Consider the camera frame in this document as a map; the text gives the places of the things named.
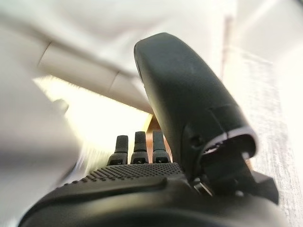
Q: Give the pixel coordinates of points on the white bed sheet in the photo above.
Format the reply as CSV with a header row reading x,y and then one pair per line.
x,y
118,26

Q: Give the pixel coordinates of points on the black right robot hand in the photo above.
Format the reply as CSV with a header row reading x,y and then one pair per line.
x,y
184,99

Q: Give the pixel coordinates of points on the beige upholstered bed frame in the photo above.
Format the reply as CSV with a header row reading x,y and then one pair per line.
x,y
94,78

